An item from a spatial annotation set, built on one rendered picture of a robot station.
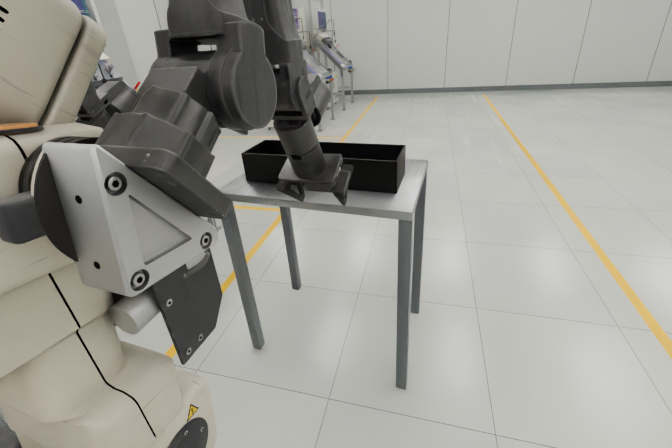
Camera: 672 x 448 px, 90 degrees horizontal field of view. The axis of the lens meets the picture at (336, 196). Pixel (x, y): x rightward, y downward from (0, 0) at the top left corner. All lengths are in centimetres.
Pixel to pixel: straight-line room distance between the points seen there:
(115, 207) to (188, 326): 30
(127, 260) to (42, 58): 21
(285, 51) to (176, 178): 25
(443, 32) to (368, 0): 166
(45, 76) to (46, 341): 26
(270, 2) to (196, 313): 42
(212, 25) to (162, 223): 18
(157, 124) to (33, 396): 34
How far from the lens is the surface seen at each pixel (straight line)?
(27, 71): 40
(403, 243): 105
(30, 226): 30
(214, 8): 35
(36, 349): 47
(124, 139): 29
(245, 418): 155
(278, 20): 46
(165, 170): 25
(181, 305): 51
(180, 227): 31
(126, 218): 27
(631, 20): 847
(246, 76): 34
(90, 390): 55
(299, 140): 51
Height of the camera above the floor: 128
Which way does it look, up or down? 26 degrees down
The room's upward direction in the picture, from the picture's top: 4 degrees counter-clockwise
